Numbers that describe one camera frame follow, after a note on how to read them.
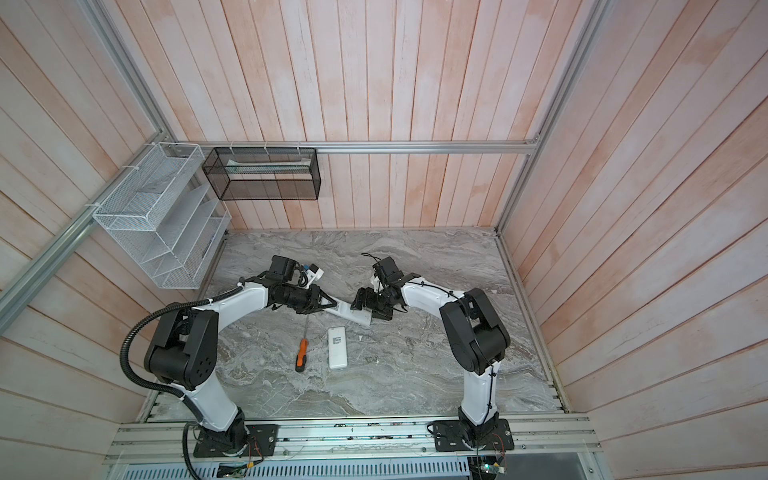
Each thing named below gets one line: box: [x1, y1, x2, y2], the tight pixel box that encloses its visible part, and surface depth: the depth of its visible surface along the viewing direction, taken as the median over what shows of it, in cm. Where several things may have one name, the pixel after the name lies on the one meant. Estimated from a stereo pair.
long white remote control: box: [323, 296, 373, 326], surface depth 92 cm
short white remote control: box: [328, 326, 347, 369], surface depth 90 cm
